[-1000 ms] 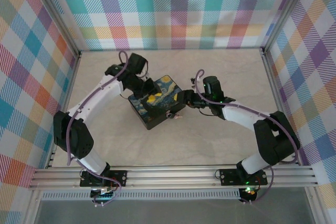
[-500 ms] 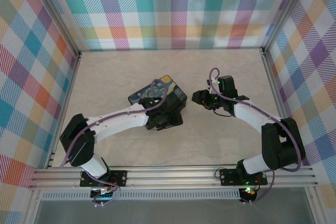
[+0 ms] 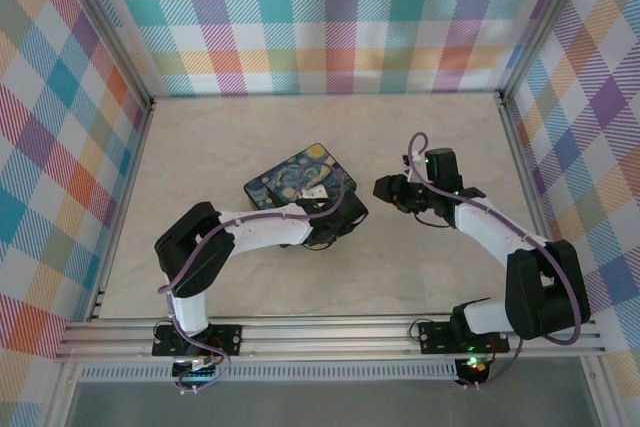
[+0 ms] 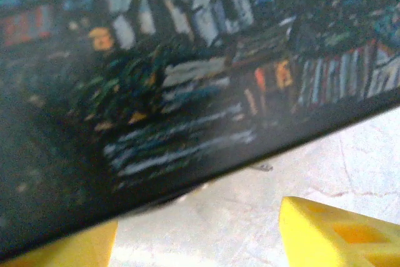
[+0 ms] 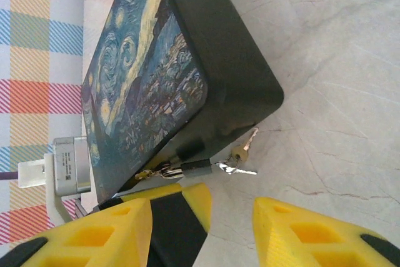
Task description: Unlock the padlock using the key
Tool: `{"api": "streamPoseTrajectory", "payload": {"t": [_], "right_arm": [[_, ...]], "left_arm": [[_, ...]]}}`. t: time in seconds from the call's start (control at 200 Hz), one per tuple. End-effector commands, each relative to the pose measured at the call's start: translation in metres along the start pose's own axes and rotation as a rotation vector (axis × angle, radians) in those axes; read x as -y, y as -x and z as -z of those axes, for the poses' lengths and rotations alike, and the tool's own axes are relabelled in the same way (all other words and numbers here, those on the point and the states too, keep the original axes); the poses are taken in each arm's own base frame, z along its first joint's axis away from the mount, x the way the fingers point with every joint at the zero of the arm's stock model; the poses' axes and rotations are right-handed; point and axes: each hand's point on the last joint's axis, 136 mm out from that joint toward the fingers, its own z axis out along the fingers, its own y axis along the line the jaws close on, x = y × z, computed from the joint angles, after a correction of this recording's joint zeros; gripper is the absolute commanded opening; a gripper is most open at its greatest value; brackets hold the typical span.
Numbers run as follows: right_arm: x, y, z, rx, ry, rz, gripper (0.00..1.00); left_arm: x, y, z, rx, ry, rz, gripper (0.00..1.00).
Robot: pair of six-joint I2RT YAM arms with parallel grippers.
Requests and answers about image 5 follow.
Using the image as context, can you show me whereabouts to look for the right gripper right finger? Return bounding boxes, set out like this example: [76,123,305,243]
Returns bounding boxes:
[252,196,400,267]

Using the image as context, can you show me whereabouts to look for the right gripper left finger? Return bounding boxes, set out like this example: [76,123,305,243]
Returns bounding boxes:
[0,198,153,267]

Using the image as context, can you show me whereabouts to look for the small dark padlock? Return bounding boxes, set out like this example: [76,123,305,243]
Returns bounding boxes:
[161,159,214,181]

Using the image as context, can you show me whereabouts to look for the silver keys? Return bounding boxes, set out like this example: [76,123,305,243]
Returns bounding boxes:
[214,126,260,177]

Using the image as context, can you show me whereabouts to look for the dark box with starry painting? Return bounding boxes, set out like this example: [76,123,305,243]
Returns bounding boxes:
[80,0,284,206]

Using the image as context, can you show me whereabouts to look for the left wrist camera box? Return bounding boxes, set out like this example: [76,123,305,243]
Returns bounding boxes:
[17,135,93,227]

